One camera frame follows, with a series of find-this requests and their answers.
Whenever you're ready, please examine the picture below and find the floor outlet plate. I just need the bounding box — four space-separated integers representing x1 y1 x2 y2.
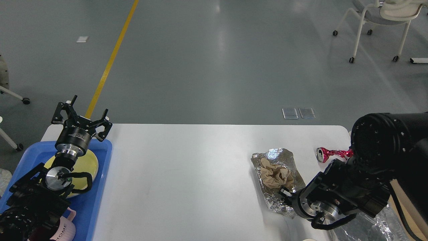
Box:
299 108 316 119
282 108 299 119

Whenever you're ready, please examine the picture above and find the white office chair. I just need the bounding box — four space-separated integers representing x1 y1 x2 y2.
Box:
332 0 427 64

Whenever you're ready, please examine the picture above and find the clear plastic wrap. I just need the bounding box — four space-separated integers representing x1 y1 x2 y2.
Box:
329 204 410 241

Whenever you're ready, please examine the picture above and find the blue plastic tray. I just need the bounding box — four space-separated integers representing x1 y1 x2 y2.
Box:
0 140 113 241

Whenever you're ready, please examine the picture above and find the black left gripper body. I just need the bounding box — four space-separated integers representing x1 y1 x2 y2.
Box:
55 117 95 157

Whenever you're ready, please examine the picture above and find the left floor outlet plate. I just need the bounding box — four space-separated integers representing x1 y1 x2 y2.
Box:
282 108 299 119

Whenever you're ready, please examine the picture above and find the left background chair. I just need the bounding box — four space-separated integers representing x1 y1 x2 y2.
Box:
0 54 31 152

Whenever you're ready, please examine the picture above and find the brown paper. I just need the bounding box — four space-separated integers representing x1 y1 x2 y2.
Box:
260 158 295 189

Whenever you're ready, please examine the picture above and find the aluminium foil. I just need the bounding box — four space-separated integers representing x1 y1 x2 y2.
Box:
251 148 306 219

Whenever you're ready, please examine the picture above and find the right floor outlet plate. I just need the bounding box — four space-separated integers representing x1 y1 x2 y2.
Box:
299 108 316 119

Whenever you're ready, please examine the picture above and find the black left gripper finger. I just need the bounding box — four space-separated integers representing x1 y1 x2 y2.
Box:
87 109 113 142
51 95 81 126

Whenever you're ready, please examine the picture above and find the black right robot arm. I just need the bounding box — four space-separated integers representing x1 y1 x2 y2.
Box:
279 112 428 241

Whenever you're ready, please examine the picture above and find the brown paper bag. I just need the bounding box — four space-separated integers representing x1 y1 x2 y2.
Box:
391 179 427 241

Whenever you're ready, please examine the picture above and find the crushed red can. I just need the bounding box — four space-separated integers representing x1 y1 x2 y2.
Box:
315 147 354 163

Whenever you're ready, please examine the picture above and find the pink mug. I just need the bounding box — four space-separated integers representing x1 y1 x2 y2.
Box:
30 208 77 241

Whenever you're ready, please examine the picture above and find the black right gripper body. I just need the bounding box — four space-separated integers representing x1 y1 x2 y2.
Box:
288 189 317 220

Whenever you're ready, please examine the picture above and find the white bar on floor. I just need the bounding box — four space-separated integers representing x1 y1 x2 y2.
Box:
410 58 428 64

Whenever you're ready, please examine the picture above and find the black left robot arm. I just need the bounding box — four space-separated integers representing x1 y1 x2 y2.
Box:
1 95 113 241

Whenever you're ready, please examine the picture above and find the yellow plastic plate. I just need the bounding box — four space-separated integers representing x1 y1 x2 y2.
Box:
43 150 99 199

